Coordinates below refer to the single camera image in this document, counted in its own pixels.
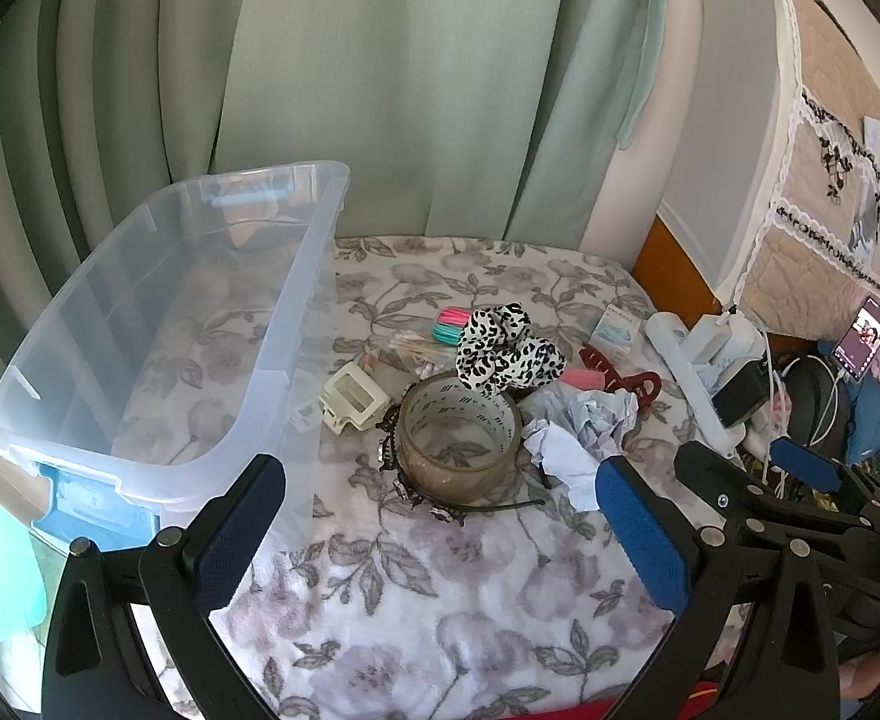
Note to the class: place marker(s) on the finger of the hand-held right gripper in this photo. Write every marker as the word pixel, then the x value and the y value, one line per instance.
pixel 713 476
pixel 803 461

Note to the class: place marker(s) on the white paper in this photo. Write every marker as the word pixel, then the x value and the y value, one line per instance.
pixel 575 442

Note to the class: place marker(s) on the white headboard panel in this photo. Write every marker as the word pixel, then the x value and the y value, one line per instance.
pixel 732 127

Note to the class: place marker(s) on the black round case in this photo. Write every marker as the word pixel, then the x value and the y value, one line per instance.
pixel 814 405

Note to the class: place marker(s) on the black power adapter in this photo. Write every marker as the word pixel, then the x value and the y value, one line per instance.
pixel 743 394

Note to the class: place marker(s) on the clear packing tape roll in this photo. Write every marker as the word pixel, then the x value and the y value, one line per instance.
pixel 477 480

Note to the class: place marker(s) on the dark red hair claw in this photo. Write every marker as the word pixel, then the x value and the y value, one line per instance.
pixel 635 382

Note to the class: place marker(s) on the white power strip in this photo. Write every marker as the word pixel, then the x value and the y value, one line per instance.
pixel 691 382

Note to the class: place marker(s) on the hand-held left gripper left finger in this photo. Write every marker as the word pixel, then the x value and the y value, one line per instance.
pixel 237 532

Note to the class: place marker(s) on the clear plastic storage bin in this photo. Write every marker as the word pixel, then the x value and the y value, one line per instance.
pixel 290 315

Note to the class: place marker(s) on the light blue hanging cloth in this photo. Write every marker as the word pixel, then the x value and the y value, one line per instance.
pixel 646 52

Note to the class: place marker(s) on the beige quilted lace-trimmed cover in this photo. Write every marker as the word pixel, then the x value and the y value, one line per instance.
pixel 822 187

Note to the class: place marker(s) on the pale green curtain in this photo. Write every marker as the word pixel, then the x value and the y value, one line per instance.
pixel 380 90

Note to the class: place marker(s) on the pink hair clip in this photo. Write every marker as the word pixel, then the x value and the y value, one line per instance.
pixel 582 379

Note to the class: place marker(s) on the black beaded headband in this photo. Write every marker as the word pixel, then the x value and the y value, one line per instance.
pixel 387 450

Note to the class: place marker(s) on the small white blue box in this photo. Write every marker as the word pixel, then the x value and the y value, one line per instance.
pixel 614 331

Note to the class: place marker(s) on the cream square hair claw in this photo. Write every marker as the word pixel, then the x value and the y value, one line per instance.
pixel 357 397

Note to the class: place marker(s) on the bag of cotton swabs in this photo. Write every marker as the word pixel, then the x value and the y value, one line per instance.
pixel 421 351

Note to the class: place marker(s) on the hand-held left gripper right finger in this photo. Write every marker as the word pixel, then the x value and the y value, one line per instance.
pixel 642 532

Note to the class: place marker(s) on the smartphone with lit screen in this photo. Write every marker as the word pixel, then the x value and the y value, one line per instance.
pixel 863 334

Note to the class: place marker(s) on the grey floral blanket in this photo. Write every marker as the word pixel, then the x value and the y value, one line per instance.
pixel 425 615

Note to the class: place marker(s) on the black white spotted scrunchie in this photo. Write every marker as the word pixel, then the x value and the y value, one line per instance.
pixel 500 360

